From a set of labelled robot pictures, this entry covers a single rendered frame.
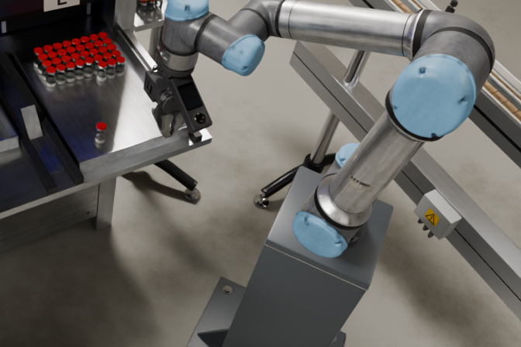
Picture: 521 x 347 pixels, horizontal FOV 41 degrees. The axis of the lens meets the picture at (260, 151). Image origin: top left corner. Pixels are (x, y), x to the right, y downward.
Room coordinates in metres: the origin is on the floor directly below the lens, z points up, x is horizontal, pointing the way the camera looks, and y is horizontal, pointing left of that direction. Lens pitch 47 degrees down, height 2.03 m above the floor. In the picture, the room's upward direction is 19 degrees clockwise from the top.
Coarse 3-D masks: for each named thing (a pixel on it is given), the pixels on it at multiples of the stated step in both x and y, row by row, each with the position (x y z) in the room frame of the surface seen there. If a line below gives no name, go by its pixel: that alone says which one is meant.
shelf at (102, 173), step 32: (32, 32) 1.21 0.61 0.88; (64, 32) 1.24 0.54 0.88; (96, 32) 1.28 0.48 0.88; (128, 32) 1.32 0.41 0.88; (0, 64) 1.07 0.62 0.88; (0, 160) 0.82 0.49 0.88; (128, 160) 0.93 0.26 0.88; (160, 160) 0.97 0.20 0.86; (0, 192) 0.75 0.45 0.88; (32, 192) 0.77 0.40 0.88; (64, 192) 0.80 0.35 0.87
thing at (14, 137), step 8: (0, 112) 0.92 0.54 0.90; (0, 120) 0.92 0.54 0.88; (8, 120) 0.90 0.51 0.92; (0, 128) 0.90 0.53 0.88; (8, 128) 0.89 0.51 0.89; (0, 136) 0.88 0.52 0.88; (8, 136) 0.88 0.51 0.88; (16, 136) 0.87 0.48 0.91; (0, 144) 0.84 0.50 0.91; (8, 144) 0.85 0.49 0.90; (16, 144) 0.86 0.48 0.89; (0, 152) 0.84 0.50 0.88
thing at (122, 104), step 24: (120, 48) 1.25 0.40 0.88; (24, 72) 1.04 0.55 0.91; (144, 72) 1.18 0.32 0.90; (48, 96) 1.02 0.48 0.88; (72, 96) 1.05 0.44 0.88; (96, 96) 1.07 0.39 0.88; (120, 96) 1.10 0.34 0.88; (144, 96) 1.12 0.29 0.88; (72, 120) 0.98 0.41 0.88; (96, 120) 1.00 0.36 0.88; (120, 120) 1.03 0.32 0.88; (144, 120) 1.05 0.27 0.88; (72, 144) 0.92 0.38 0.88; (96, 144) 0.94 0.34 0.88; (120, 144) 0.96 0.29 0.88; (144, 144) 0.96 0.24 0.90
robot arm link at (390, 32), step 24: (264, 0) 1.10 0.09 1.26; (288, 0) 1.09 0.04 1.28; (288, 24) 1.05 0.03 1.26; (312, 24) 1.04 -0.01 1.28; (336, 24) 1.03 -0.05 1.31; (360, 24) 1.02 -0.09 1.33; (384, 24) 1.02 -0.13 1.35; (408, 24) 1.01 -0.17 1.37; (432, 24) 0.99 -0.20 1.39; (456, 24) 0.97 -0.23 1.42; (360, 48) 1.02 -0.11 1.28; (384, 48) 1.00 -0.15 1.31; (408, 48) 0.99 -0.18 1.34
